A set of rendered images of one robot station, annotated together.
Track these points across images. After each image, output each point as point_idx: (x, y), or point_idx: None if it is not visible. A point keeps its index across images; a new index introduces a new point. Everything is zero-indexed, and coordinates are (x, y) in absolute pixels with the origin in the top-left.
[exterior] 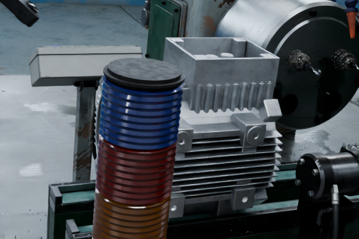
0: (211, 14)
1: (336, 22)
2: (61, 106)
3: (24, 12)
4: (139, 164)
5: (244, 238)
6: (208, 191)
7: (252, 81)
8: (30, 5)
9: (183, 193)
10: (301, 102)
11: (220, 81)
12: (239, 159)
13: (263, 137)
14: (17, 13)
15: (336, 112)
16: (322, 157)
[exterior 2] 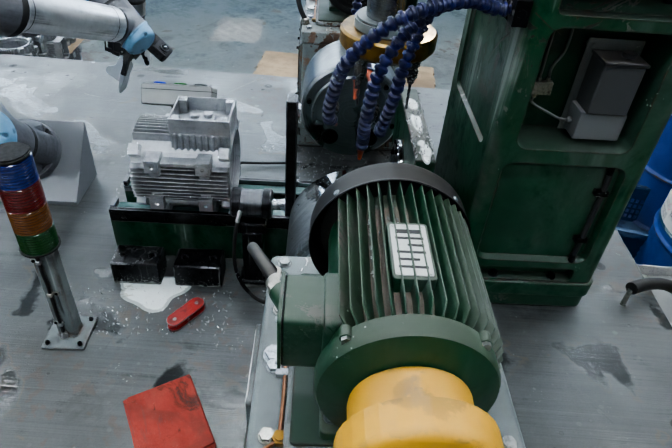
0: (309, 56)
1: (365, 81)
2: (238, 103)
3: (156, 52)
4: (5, 196)
5: (222, 227)
6: (183, 197)
7: (211, 134)
8: (162, 47)
9: (163, 196)
10: (342, 136)
11: (187, 132)
12: (197, 182)
13: (208, 172)
14: (152, 52)
15: (375, 146)
16: (237, 191)
